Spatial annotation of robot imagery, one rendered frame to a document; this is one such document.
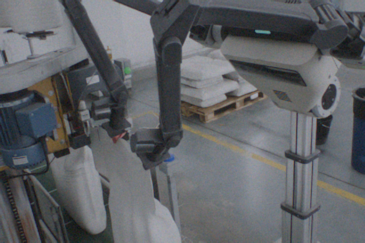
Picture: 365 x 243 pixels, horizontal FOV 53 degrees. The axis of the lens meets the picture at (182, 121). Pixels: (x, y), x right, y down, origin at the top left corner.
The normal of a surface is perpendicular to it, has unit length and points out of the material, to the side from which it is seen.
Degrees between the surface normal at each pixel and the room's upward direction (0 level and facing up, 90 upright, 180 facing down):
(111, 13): 90
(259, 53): 40
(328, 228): 0
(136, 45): 90
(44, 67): 90
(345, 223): 0
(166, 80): 125
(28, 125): 90
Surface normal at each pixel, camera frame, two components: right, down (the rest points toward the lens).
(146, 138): 0.29, -0.59
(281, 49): -0.58, -0.52
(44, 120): 0.88, 0.10
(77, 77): 0.61, 0.25
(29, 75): 0.97, 0.00
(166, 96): 0.21, 0.82
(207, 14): 0.43, 0.76
